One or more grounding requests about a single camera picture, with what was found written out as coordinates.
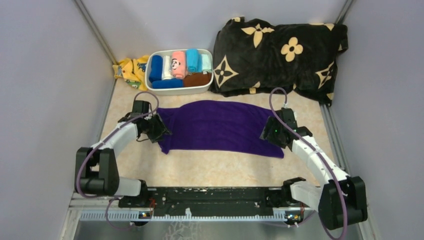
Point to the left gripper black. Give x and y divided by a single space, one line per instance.
161 128

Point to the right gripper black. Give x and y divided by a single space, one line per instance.
271 125

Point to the purple towel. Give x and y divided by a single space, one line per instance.
217 126

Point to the pink panda towel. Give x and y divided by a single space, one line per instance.
178 64

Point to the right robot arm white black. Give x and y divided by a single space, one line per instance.
339 199

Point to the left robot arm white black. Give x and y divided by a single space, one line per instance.
96 168

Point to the dark blue rolled towel lying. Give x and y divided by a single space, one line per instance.
168 84

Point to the white rolled towel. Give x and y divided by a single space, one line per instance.
166 68

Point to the white plastic bin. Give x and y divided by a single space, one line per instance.
172 91

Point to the yellow patterned cloth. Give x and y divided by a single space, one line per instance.
132 71

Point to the dark blue rolled towel upright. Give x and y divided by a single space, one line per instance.
156 68

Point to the brown rolled towel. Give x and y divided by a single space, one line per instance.
196 79

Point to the light blue rolled towel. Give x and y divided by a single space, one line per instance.
192 60

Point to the black floral blanket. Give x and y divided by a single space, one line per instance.
254 56

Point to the pale mint rolled towel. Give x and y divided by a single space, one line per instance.
206 63

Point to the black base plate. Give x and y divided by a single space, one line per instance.
213 202

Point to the aluminium frame rail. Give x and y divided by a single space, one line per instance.
101 218

